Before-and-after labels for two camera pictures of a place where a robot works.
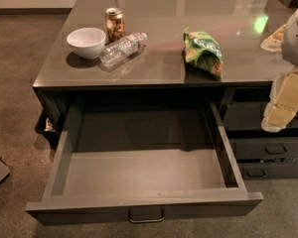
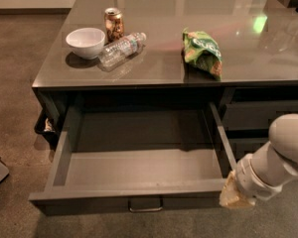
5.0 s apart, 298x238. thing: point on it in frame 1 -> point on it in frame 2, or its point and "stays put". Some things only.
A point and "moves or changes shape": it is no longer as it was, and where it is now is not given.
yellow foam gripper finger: (289, 94) -> (231, 196)
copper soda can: (115, 24) stays put
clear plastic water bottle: (118, 51) stays put
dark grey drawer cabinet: (176, 45) stays put
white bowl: (86, 43) stays put
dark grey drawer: (132, 161) moves or changes shape
